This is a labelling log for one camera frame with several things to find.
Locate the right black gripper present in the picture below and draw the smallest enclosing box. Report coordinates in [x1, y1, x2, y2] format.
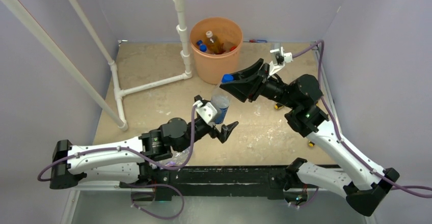
[221, 58, 299, 109]

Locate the small blue label bottle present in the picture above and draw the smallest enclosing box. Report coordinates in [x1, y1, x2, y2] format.
[211, 74, 234, 124]

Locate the yellow tea bottle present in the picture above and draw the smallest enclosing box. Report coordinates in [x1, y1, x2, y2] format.
[205, 31, 224, 54]

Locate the blue label water bottle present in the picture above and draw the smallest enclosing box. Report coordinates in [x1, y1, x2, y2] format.
[199, 44, 214, 54]

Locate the crushed clear bottle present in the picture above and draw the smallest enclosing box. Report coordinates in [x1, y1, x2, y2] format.
[159, 147, 190, 167]

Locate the small red cap bottle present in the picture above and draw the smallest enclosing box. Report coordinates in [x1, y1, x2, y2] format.
[222, 41, 237, 53]

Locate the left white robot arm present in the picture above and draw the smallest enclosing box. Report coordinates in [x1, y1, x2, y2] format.
[49, 117, 238, 189]

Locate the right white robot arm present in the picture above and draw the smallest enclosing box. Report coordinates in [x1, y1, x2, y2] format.
[220, 59, 400, 216]

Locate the orange plastic bin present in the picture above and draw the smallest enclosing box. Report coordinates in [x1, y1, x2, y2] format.
[190, 17, 244, 85]

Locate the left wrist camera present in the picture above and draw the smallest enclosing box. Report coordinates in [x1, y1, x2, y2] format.
[193, 95, 220, 126]

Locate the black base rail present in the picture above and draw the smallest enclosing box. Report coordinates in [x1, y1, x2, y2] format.
[120, 164, 338, 202]

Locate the metal side rail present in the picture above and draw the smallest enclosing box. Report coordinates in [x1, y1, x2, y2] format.
[311, 39, 342, 141]

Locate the purple cable loop front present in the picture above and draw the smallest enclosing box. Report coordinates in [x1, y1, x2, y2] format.
[130, 181, 187, 220]

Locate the white PVC pipe frame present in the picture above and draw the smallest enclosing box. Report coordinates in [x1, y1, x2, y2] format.
[1, 0, 192, 131]

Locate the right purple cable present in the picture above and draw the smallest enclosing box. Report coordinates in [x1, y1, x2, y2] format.
[291, 39, 432, 199]

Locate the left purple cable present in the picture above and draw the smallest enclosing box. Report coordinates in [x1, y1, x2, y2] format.
[37, 102, 203, 182]

